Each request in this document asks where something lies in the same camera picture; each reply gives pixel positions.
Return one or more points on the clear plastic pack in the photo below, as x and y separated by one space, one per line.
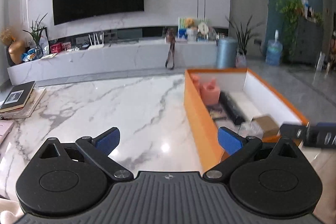
249 129

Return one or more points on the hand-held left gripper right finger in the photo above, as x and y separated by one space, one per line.
229 141

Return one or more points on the grey cabinet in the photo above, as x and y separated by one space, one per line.
307 40

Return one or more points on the pink plastic cup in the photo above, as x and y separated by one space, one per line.
210 92

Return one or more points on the grey trash can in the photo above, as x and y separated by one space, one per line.
226 53

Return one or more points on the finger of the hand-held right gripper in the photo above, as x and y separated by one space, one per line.
320 137

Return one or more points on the orange cardboard box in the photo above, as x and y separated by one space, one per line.
197 113

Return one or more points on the white router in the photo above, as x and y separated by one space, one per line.
96 46

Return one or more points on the dried flowers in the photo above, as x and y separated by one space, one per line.
7 36

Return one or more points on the pastel woven bag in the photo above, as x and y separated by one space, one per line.
241 58

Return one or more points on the green painting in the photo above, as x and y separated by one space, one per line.
181 28

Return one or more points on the golden vase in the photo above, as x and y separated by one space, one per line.
17 53

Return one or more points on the dark picture book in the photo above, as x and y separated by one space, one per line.
216 111

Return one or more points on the red photo box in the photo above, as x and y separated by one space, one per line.
66 46

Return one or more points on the blue water jug with pump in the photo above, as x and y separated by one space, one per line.
274 52

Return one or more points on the ivy plant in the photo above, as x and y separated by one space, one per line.
290 14

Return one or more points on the snake plant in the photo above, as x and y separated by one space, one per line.
244 35

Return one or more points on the green plant in glass vase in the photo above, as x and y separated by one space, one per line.
36 35

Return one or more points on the pink bottle with orange cap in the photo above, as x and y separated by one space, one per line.
196 82

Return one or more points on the pink book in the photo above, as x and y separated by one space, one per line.
5 132

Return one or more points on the blue snack bags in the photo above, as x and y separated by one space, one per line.
29 55

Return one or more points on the black book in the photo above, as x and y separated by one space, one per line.
17 96

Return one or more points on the beige books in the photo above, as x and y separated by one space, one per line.
31 106

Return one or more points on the dark tube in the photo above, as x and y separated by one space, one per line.
233 108

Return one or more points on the marble television console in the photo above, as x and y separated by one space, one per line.
105 61

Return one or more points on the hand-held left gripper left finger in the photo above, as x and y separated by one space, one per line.
107 138

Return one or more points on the small brown cardboard box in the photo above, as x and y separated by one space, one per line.
267 124

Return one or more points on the blue and white wrapped pot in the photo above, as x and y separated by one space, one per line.
191 35

